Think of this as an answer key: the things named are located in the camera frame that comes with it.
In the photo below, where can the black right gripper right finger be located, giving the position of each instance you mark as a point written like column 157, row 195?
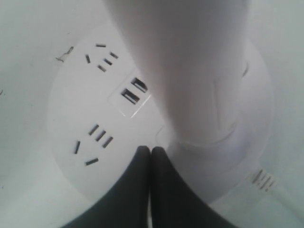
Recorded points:
column 173, row 203

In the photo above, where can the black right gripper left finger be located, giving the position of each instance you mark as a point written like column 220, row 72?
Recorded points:
column 125, row 205

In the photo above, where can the white desk lamp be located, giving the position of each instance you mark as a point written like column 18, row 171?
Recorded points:
column 179, row 74

